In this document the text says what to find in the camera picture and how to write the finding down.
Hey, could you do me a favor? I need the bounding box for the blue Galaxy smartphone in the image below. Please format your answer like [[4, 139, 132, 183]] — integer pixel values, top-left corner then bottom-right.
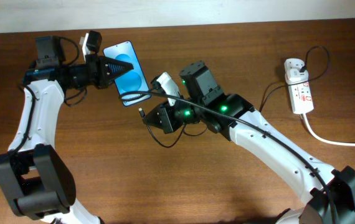
[[103, 40, 149, 95]]

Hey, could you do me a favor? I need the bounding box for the black USB charging cable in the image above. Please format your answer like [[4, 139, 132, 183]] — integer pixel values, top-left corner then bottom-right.
[[138, 45, 331, 149]]

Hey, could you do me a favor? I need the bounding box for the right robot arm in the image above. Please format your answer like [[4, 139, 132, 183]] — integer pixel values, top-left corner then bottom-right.
[[143, 61, 355, 223]]

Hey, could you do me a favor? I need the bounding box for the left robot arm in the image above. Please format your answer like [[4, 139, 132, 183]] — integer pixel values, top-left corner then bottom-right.
[[0, 30, 133, 223]]

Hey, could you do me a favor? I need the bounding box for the white USB charger adapter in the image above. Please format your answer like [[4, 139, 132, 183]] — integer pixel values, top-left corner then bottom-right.
[[285, 68, 308, 84]]

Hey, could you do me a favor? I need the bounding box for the white power strip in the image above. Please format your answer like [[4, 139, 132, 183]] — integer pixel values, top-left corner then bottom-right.
[[284, 58, 314, 114]]

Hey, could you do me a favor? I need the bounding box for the white power strip cord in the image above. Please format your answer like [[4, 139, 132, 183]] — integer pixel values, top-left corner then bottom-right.
[[300, 113, 355, 149]]

